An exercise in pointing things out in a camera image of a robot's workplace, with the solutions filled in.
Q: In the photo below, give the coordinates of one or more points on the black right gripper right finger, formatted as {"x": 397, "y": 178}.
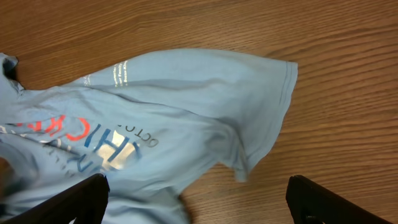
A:
{"x": 309, "y": 202}

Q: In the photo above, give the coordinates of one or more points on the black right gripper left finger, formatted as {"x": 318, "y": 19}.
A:
{"x": 82, "y": 203}

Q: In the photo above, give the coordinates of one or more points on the light blue printed t-shirt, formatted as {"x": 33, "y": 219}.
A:
{"x": 152, "y": 125}

